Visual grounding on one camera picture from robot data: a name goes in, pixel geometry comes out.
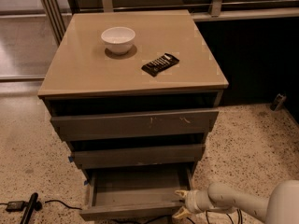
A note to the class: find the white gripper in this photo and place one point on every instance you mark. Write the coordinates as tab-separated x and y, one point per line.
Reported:
192	201

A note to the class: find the black snack bar wrapper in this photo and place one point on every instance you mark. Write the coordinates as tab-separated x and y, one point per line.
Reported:
157	66

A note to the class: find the black bar device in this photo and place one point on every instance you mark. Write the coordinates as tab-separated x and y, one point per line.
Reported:
33	205

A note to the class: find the beige top drawer cabinet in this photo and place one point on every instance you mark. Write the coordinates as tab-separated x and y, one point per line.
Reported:
85	78

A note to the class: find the grey drawer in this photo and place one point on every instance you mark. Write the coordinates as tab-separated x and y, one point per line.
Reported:
136	124
132	192
137	156

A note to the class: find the black power adapter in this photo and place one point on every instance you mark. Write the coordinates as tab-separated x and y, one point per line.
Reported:
15	206

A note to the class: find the grey middle drawer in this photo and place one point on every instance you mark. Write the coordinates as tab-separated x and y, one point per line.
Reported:
137	156

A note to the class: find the small dark floor object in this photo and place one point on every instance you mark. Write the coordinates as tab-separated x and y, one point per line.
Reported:
278	102

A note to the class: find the grey bottom drawer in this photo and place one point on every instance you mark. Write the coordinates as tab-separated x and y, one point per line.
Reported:
132	192

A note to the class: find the white ceramic bowl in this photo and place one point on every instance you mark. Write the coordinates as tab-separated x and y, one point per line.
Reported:
118	40

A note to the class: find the metal railing frame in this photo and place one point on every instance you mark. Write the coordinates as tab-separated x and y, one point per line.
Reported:
201	10

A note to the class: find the grey top drawer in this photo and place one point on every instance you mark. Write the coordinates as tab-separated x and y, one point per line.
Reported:
136	124

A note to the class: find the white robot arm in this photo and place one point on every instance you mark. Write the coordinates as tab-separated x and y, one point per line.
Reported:
282	207

